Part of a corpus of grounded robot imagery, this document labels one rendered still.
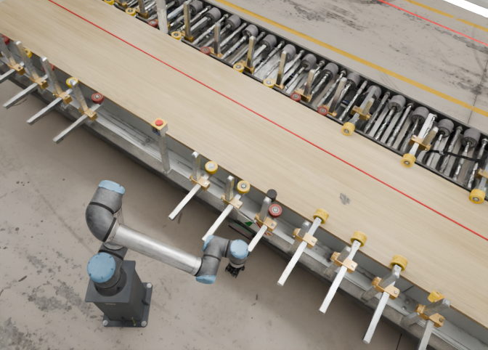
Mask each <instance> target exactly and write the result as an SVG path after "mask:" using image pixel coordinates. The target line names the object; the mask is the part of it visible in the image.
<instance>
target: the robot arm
mask: <svg viewBox="0 0 488 350"><path fill-rule="evenodd" d="M124 192H125V189H124V188H123V187H122V186H121V185H119V184H117V183H115V182H112V181H108V180H104V181H101V182H100V184H99V185H98V188H97V190H96V192H95V193H94V195H93V197H92V199H91V201H90V202H89V204H88V206H87V207H86V213H85V217H86V223H87V226H88V228H89V230H90V232H91V233H92V234H93V236H95V237H96V238H97V239H98V240H100V241H102V244H101V246H100V248H99V250H98V253H97V254H96V255H94V256H92V257H91V259H90V260H89V263H88V264H87V272H88V275H89V277H90V278H91V279H92V280H93V281H94V287H95V289H96V291H97V292H98V293H99V294H101V295H103V296H114V295H116V294H118V293H120V292H121V291H122V290H123V288H124V287H125V285H126V281H127V275H126V272H125V270H124V269H123V267H121V264H122V262H123V260H124V257H125V255H126V252H127V250H128V249H131V250H133V251H136V252H138V253H141V254H143V255H145V256H148V257H150V258H152V259H155V260H157V261H160V262H163V263H164V264H168V265H169V266H172V267H175V268H177V269H180V270H182V271H184V272H187V273H189V274H191V275H193V276H195V277H196V278H195V279H196V281H198V282H200V283H203V284H213V283H214V281H215V279H216V275H217V272H218V269H219V265H220V261H221V258H222V257H225V258H228V259H229V263H228V265H227V267H226V268H225V271H226V270H227V271H228V272H229V273H230V274H232V276H233V277H235V278H236V277H237V276H238V274H239V273H240V272H241V271H244V269H245V267H244V266H245V265H244V264H246V262H245V261H246V258H247V257H248V256H249V255H250V253H251V252H250V251H249V250H248V245H247V243H246V242H245V241H243V240H234V241H233V240H228V239H225V238H222V237H217V236H214V235H209V236H207V238H206V241H205V242H204V245H203V252H204V254H203V258H201V257H197V256H194V255H192V254H190V253H188V252H185V251H183V250H181V249H178V248H176V247H174V246H172V245H169V244H167V243H164V242H162V241H160V240H157V239H155V238H153V237H151V236H148V235H146V234H143V233H141V232H138V231H136V230H135V229H132V228H130V227H128V226H126V225H125V224H124V220H123V210H122V200H121V198H122V197H123V195H124ZM228 267H229V268H228Z"/></svg>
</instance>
